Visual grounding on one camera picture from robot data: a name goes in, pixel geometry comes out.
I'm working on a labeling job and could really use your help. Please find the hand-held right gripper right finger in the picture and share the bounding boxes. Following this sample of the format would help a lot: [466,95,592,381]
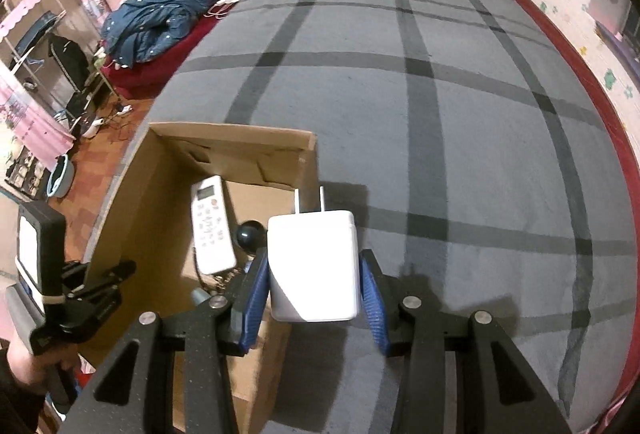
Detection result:
[359,249,573,434]

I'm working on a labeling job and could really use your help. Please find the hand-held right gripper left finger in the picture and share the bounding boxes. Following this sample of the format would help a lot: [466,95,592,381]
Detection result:
[65,254,271,434]

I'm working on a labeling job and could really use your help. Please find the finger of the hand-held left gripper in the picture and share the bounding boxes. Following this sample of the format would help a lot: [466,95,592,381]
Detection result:
[64,260,137,296]
[64,289,124,332]

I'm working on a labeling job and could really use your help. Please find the metal keychain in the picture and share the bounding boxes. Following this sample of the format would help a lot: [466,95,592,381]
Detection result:
[200,264,251,296]

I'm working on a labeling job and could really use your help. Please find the large white power adapter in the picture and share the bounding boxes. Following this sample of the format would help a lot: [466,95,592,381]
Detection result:
[267,187,361,323]

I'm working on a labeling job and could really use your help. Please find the white remote control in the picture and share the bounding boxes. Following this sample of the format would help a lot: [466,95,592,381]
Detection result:
[191,175,237,275]

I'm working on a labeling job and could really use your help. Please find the brown cardboard box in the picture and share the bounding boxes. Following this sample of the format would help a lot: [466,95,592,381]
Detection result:
[82,121,318,434]

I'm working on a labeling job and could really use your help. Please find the person's left forearm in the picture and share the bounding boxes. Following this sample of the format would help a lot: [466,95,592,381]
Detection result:
[0,338,47,434]

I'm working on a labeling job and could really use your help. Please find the person's left hand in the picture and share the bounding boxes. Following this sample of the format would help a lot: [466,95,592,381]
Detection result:
[7,343,79,397]

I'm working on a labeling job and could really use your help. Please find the black round-top cylinder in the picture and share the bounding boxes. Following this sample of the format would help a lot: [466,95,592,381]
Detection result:
[236,220,269,258]

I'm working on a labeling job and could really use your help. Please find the light blue basin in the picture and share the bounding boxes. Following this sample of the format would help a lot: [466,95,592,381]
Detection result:
[46,154,76,201]

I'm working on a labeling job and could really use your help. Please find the dark cluttered shelf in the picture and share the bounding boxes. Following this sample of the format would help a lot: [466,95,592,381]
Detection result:
[0,139,51,201]

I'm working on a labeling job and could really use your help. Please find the pink curtain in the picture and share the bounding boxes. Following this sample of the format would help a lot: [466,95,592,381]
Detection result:
[0,69,76,167]

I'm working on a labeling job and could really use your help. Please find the grey plaid blanket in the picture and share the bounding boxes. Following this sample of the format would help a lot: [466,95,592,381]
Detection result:
[82,0,628,434]

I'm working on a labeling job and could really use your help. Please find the black bag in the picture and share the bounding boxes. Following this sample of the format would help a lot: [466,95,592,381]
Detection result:
[47,34,94,91]

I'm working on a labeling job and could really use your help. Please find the blue star-print quilt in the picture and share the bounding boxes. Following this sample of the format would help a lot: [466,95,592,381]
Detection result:
[100,0,221,68]

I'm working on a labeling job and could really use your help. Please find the red bed sheet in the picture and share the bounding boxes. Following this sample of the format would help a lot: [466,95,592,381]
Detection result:
[500,0,640,434]

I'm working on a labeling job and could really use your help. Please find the white charging cables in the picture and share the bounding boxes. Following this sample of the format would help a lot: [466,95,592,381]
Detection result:
[206,0,246,20]

